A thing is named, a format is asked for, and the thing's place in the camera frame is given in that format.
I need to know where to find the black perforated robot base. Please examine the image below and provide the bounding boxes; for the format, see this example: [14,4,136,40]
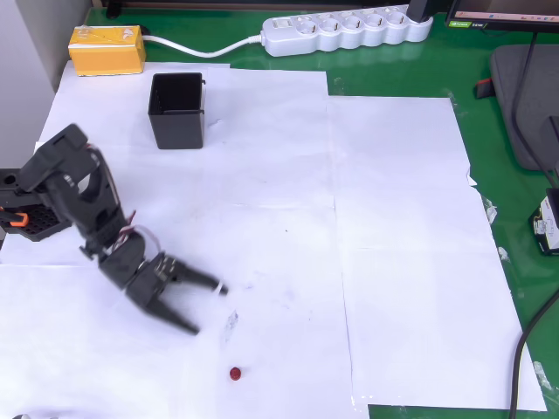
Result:
[0,168,73,244]

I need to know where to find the black square cup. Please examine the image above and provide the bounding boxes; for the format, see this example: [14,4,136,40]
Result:
[147,72,208,150]

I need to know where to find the yellow cardboard box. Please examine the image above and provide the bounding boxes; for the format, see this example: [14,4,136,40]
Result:
[68,24,148,78]

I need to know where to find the black white small device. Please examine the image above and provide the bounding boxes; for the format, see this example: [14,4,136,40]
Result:
[528,187,559,258]

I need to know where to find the orange clamp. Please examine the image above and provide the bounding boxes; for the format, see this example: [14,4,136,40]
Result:
[0,209,30,229]

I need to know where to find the white power strip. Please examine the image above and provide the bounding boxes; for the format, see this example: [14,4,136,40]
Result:
[260,4,434,58]

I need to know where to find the red black tag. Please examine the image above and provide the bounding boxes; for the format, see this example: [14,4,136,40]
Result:
[473,77,497,101]

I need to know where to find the black plug adapter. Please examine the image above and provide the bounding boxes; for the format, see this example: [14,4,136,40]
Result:
[407,0,434,24]

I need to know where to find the black screen with green sticker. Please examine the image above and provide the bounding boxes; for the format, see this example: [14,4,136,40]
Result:
[445,0,559,33]

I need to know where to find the red white servo wire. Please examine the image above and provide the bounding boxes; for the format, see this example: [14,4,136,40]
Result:
[114,209,166,259]

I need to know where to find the white power cable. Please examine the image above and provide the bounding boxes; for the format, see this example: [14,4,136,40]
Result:
[141,33,266,59]

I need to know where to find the thick black cable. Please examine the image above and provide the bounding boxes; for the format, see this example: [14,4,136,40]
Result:
[507,287,559,419]

